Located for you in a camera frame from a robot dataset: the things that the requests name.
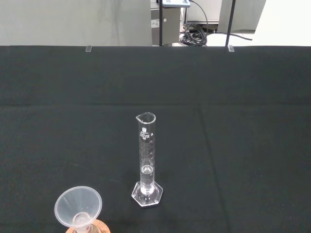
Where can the black bench cloth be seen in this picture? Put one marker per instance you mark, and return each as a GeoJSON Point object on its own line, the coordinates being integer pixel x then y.
{"type": "Point", "coordinates": [218, 121]}

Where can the pale grey cabinet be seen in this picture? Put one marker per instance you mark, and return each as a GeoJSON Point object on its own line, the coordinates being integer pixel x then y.
{"type": "Point", "coordinates": [171, 29]}

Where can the black tripod pole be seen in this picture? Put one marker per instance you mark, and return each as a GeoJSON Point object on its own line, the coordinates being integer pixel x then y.
{"type": "Point", "coordinates": [161, 24]}
{"type": "Point", "coordinates": [230, 24]}

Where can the clear cloth clip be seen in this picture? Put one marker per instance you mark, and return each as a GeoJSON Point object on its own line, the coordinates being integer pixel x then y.
{"type": "Point", "coordinates": [88, 48]}
{"type": "Point", "coordinates": [231, 48]}

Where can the grey blue device box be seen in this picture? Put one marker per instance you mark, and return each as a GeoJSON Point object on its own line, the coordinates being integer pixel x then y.
{"type": "Point", "coordinates": [176, 2]}

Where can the translucent plastic funnel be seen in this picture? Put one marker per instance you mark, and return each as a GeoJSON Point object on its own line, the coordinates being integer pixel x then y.
{"type": "Point", "coordinates": [73, 201]}

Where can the white machine cabinet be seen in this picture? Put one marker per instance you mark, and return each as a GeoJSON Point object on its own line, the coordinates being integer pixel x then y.
{"type": "Point", "coordinates": [243, 14]}

